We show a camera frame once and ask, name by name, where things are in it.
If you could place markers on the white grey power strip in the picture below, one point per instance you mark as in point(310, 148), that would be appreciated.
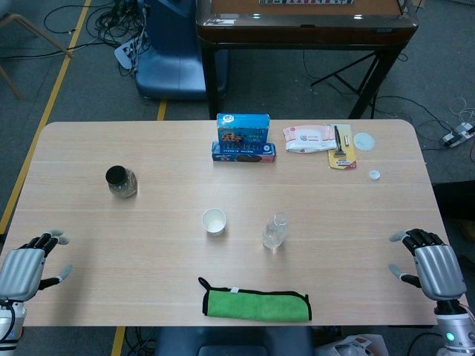
point(458, 134)

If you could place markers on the glass jar with black lid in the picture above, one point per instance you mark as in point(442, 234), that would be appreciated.
point(120, 181)

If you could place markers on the small white paper cup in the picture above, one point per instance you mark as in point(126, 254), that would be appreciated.
point(214, 221)

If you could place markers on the blue machine base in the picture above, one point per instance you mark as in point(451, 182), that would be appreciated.
point(170, 63)

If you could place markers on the white power strip with plugs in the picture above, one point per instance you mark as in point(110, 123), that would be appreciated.
point(128, 53)

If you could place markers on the razor in yellow card package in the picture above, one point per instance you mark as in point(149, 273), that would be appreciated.
point(343, 157)

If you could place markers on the dark wooden mahjong table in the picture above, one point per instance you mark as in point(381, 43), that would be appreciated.
point(304, 29)

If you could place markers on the transparent plastic water bottle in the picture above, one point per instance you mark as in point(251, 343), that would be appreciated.
point(275, 231)

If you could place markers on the small white bottle cap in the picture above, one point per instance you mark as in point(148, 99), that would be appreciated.
point(375, 174)

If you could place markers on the light blue cookie box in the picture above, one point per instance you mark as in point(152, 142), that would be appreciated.
point(243, 128)

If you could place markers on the green cloth with black trim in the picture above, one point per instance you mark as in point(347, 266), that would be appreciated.
point(256, 306)

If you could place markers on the white chair with wooden legs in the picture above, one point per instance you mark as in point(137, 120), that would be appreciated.
point(33, 27)

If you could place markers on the pink white wet wipes pack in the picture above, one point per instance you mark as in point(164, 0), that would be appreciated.
point(306, 139)

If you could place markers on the dark blue Oreo box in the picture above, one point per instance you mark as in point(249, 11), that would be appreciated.
point(243, 154)

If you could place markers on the dark blue seat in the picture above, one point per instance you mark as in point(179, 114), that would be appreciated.
point(234, 341)

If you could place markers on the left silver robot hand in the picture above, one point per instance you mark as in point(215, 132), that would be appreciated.
point(20, 270)

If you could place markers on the white plastic bag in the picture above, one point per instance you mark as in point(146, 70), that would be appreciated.
point(356, 346)

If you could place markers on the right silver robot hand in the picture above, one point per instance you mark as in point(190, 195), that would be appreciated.
point(438, 270)

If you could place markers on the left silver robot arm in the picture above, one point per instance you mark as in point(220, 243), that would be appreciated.
point(7, 326)

